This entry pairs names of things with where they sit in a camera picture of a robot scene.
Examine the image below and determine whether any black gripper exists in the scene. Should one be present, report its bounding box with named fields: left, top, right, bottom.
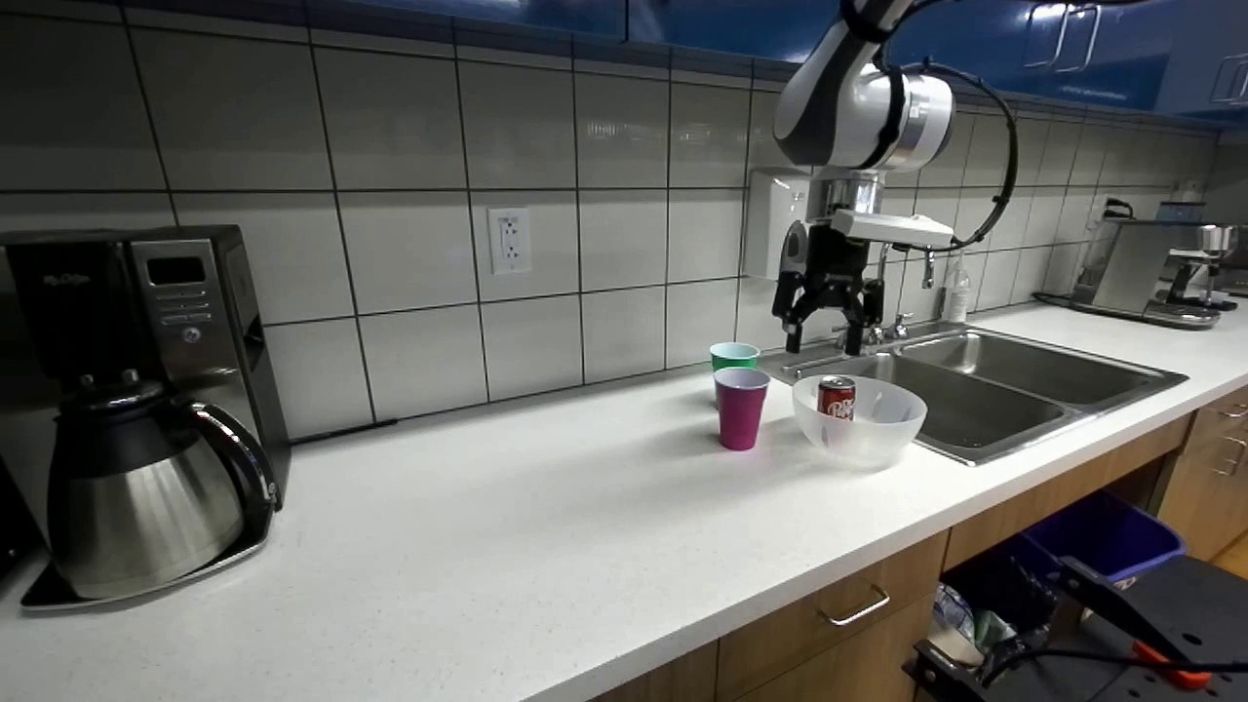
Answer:
left=767, top=211, right=889, bottom=360

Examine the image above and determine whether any black cart platform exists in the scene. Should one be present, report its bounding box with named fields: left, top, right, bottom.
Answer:
left=988, top=548, right=1248, bottom=702

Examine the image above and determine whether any red clamp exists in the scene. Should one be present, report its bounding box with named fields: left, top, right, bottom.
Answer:
left=1127, top=640, right=1222, bottom=695

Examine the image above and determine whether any metal drawer handle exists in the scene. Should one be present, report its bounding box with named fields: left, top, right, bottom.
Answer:
left=821, top=583, right=896, bottom=633

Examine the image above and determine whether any red soda can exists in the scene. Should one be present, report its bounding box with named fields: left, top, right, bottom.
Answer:
left=815, top=374, right=862, bottom=425

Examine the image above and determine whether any green plastic cup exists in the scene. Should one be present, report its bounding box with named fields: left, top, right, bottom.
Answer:
left=707, top=338, right=766, bottom=380

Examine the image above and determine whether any white wall outlet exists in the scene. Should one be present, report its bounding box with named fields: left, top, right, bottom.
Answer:
left=488, top=208, right=535, bottom=279

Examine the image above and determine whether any clear spray bottle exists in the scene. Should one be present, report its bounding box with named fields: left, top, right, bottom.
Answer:
left=939, top=252, right=975, bottom=328

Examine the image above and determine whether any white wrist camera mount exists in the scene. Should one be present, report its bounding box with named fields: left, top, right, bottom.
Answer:
left=831, top=208, right=962, bottom=252

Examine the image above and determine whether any blue plastic bin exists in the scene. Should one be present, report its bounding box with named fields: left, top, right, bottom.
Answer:
left=1017, top=495, right=1191, bottom=588

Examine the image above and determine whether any black appliance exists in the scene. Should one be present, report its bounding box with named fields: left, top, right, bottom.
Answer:
left=0, top=451, right=51, bottom=579

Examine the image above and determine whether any stainless steel double sink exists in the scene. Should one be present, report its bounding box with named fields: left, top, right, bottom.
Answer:
left=792, top=323, right=1191, bottom=468

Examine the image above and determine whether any clear plastic bowl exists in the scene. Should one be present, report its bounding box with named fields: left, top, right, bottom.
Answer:
left=788, top=369, right=934, bottom=477

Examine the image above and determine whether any black coffee maker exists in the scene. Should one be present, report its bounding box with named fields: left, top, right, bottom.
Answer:
left=0, top=222, right=293, bottom=614

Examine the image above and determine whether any steel coffee carafe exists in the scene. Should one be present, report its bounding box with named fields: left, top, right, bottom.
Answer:
left=42, top=366, right=280, bottom=603

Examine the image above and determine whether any silver espresso machine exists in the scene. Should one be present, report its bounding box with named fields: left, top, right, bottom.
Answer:
left=1070, top=196, right=1248, bottom=330

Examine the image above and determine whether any wooden base cabinet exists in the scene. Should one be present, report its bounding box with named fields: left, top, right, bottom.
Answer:
left=580, top=387, right=1248, bottom=702

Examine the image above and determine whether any blue wall cabinet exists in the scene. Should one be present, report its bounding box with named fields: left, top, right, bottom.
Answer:
left=129, top=0, right=1248, bottom=126

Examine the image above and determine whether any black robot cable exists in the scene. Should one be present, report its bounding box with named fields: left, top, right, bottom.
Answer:
left=893, top=53, right=1023, bottom=249

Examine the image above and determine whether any purple plastic cup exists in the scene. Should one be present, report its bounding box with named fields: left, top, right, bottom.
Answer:
left=711, top=366, right=772, bottom=456

